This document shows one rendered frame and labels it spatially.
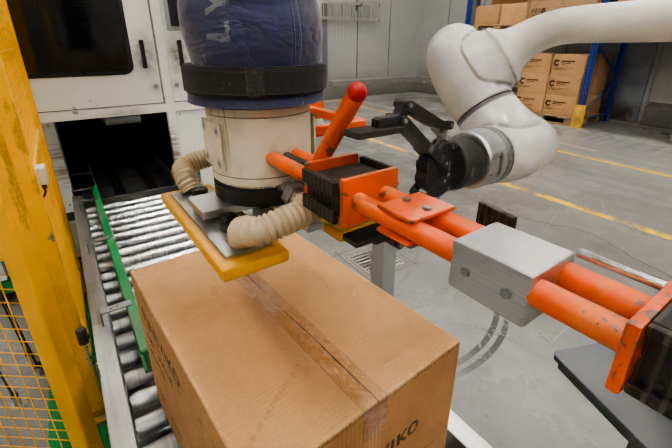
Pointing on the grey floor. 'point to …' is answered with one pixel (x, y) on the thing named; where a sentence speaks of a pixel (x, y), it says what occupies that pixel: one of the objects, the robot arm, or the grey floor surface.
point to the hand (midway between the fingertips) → (357, 188)
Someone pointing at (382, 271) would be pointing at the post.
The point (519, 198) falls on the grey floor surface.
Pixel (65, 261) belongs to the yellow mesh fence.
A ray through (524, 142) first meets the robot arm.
